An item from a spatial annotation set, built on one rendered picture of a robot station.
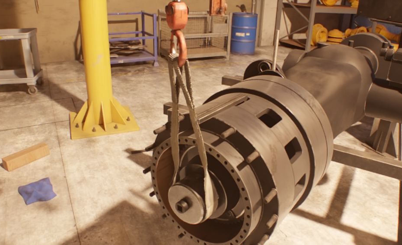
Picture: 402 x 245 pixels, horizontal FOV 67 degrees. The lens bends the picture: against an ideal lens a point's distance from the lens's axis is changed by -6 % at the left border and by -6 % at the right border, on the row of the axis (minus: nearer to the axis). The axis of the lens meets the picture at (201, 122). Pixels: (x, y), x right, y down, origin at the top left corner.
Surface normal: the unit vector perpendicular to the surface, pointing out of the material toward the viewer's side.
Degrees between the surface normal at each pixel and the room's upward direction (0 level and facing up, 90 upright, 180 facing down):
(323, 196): 0
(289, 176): 69
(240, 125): 19
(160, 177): 85
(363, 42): 90
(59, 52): 90
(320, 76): 27
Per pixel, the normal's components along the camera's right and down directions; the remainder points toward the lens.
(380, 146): -0.89, 0.16
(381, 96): -0.54, -0.07
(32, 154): 0.81, 0.26
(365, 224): 0.03, -0.91
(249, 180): 0.67, -0.31
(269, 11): 0.45, 0.37
